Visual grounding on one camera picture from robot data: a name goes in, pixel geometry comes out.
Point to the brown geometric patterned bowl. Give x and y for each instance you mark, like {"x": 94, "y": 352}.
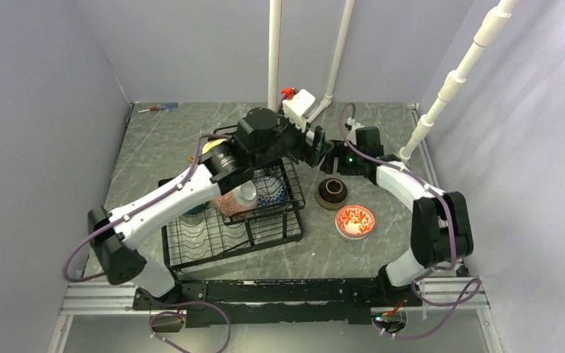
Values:
{"x": 332, "y": 194}

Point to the teal white bowl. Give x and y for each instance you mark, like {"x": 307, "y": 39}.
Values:
{"x": 195, "y": 216}

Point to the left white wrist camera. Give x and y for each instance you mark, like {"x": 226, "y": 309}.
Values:
{"x": 297, "y": 106}

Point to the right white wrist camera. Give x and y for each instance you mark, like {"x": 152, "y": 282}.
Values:
{"x": 353, "y": 127}

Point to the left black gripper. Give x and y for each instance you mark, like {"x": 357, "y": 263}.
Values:
{"x": 314, "y": 154}

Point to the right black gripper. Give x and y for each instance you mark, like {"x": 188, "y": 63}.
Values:
{"x": 338, "y": 151}

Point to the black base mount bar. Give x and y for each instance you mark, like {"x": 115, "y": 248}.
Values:
{"x": 270, "y": 301}

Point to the yellow patterned bowl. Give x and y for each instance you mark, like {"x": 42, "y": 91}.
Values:
{"x": 210, "y": 144}

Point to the pink patterned bowl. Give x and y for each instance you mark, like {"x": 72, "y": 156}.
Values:
{"x": 239, "y": 200}

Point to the orange floral bowl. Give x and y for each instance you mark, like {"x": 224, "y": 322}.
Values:
{"x": 354, "y": 222}

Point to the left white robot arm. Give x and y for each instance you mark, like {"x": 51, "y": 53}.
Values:
{"x": 222, "y": 162}

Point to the black wire dish rack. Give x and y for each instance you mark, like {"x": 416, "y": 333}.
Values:
{"x": 265, "y": 214}

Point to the red blue screwdriver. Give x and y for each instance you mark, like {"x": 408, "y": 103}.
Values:
{"x": 160, "y": 107}

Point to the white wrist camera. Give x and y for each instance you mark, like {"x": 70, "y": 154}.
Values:
{"x": 297, "y": 106}
{"x": 353, "y": 127}

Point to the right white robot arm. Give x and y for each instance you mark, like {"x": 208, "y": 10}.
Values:
{"x": 440, "y": 234}

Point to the blue white patterned bowl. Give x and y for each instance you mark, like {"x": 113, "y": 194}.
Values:
{"x": 271, "y": 191}

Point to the white pvc pipe frame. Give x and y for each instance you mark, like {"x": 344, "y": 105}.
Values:
{"x": 491, "y": 26}

